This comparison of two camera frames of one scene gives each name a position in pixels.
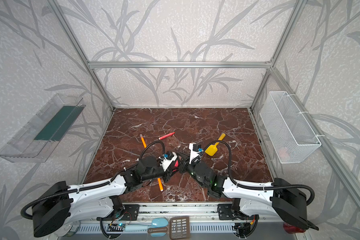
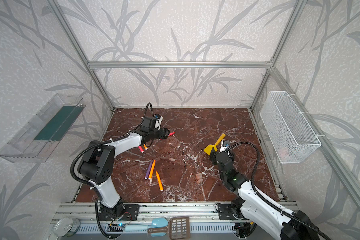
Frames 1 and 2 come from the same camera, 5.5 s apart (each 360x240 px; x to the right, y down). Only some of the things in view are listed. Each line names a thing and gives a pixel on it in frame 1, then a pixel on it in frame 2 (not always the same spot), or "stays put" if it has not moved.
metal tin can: (69, 229) stays put
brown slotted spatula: (179, 227) stays put
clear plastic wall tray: (35, 140) stays put
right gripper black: (186, 165) to (217, 152)
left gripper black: (171, 167) to (162, 133)
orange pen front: (160, 184) stays put
